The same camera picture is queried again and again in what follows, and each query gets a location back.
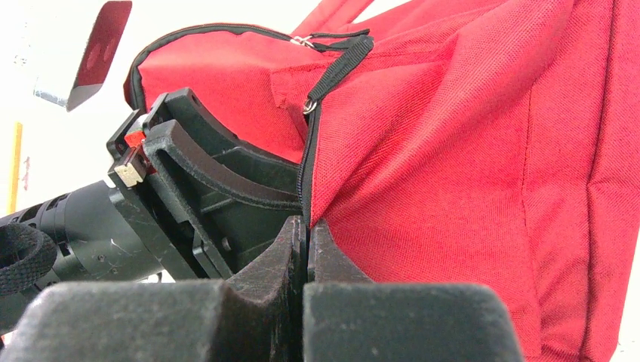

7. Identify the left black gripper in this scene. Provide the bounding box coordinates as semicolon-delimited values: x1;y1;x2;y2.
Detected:
106;87;302;280

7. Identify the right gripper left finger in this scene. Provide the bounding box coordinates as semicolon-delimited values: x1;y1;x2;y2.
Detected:
1;216;305;361

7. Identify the red backpack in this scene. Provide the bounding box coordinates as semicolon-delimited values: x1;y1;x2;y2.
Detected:
125;1;639;361

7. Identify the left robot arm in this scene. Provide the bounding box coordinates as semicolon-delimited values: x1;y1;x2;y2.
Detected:
1;88;300;333

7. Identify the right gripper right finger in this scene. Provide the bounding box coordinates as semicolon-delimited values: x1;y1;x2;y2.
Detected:
303;221;524;361

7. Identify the wooden rack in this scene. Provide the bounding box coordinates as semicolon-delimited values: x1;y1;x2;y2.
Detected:
6;122;23;214

